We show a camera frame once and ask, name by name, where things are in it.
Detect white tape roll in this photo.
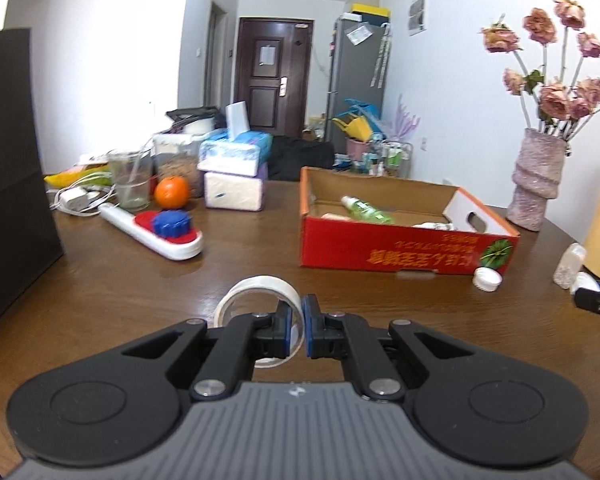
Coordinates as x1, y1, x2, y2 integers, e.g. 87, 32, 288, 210
212, 275, 306, 370

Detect beige cube adapter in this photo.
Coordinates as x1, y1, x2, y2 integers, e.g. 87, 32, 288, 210
321, 212, 353, 222

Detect green spray bottle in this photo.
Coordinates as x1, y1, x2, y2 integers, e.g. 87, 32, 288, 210
340, 195, 394, 224

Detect white spray bottle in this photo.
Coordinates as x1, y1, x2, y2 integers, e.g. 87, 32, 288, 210
415, 222, 456, 232

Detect blue gear lid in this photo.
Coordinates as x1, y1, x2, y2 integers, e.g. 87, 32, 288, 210
151, 210, 193, 238

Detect white pill bottle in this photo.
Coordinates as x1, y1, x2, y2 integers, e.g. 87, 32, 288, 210
553, 243, 586, 289

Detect red cardboard box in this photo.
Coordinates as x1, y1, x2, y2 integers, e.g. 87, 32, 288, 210
300, 167, 519, 275

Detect white bottle cap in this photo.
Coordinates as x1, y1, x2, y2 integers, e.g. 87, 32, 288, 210
472, 266, 503, 292

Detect pink textured vase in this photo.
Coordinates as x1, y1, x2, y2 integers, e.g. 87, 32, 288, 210
506, 128, 567, 232

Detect white red jar opener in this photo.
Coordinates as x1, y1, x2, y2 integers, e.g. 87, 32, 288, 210
99, 204, 204, 261

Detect purple tissue pack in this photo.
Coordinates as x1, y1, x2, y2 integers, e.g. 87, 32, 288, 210
204, 164, 268, 212

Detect orange fruit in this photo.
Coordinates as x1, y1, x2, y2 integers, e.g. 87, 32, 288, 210
154, 176, 190, 209

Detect black folding chair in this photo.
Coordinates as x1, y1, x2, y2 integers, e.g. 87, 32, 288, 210
268, 136, 335, 182

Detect dried pink roses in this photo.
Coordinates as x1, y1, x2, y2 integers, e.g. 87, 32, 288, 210
480, 0, 600, 143

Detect blue tissue pack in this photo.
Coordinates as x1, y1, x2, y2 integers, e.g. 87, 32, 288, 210
198, 101, 273, 178

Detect glass cup with straw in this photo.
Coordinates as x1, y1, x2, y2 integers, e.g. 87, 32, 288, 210
107, 148, 152, 211

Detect clear food container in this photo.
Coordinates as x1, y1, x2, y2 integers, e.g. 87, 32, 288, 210
152, 133, 209, 198

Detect banana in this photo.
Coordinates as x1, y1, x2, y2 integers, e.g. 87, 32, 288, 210
44, 165, 110, 190

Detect black paper bag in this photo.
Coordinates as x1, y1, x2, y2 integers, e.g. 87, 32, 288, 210
0, 28, 64, 317

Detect grey refrigerator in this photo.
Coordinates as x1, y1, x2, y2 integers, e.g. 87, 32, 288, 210
325, 16, 387, 154

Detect dark brown door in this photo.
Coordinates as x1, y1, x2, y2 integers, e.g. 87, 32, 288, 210
234, 18, 313, 138

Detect yellow box on fridge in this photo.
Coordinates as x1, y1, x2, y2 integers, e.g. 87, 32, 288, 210
351, 3, 390, 18

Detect metal wire rack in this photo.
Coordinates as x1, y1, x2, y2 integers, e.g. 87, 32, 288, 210
367, 141, 414, 179

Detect white charger with cable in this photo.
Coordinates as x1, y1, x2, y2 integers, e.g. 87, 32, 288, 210
48, 182, 116, 218

